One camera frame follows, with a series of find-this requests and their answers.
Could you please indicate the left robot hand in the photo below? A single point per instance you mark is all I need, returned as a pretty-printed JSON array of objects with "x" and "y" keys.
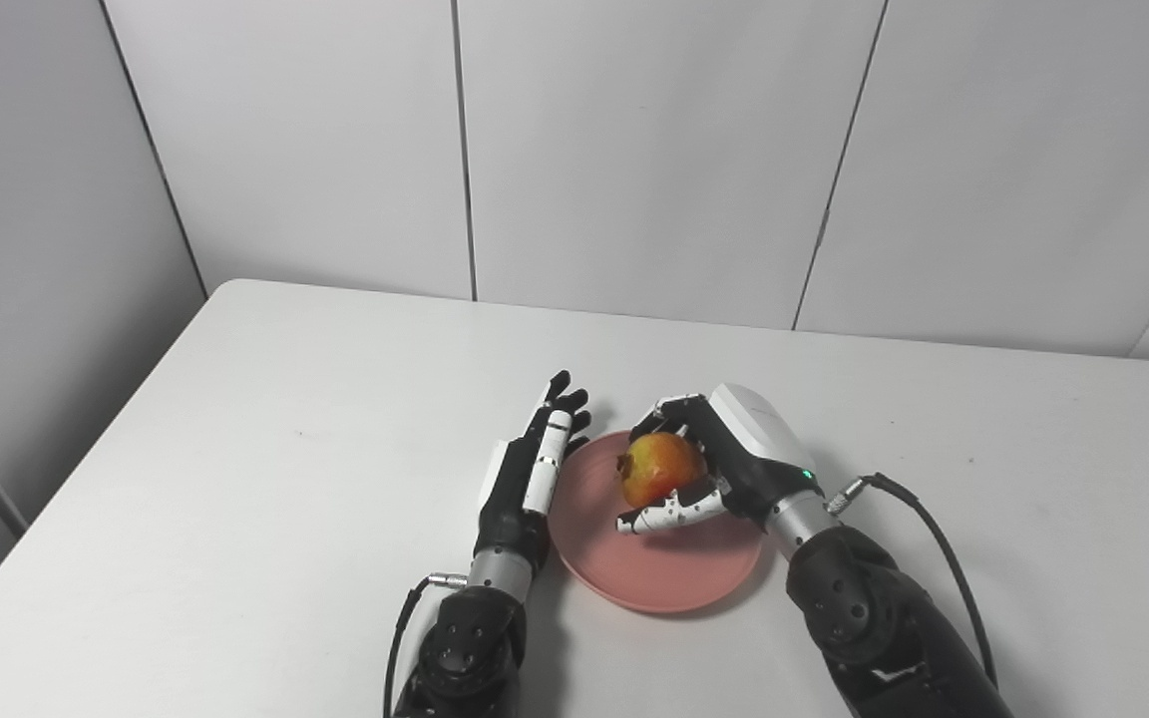
[{"x": 530, "y": 489}]

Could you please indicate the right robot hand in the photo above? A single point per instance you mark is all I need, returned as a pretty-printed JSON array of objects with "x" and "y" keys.
[{"x": 744, "y": 459}]

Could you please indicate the red yellow pomegranate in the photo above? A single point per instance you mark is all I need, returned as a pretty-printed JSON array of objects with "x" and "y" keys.
[{"x": 662, "y": 467}]

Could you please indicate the pink plate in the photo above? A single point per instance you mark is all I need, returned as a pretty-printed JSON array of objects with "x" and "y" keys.
[{"x": 659, "y": 558}]

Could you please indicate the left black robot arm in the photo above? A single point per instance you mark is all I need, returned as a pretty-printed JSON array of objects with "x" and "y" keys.
[{"x": 470, "y": 648}]

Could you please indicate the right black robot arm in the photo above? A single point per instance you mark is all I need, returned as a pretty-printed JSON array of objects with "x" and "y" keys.
[{"x": 864, "y": 618}]

